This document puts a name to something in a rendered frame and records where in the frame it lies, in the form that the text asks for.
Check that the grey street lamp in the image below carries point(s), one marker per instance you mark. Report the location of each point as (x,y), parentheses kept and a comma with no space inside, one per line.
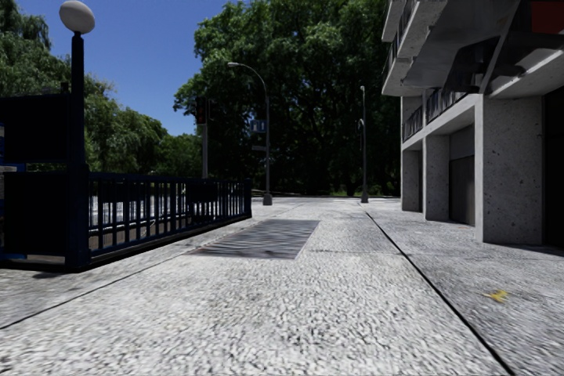
(267,155)
(364,155)

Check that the traffic light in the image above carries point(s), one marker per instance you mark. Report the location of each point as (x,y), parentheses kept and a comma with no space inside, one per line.
(204,145)

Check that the trees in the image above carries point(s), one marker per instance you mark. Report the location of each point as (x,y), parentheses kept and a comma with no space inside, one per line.
(310,94)

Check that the dark stairway railing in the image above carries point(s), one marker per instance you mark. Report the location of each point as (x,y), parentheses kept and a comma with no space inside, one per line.
(77,221)

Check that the pale concrete building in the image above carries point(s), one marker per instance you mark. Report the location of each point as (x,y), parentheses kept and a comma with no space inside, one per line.
(507,169)

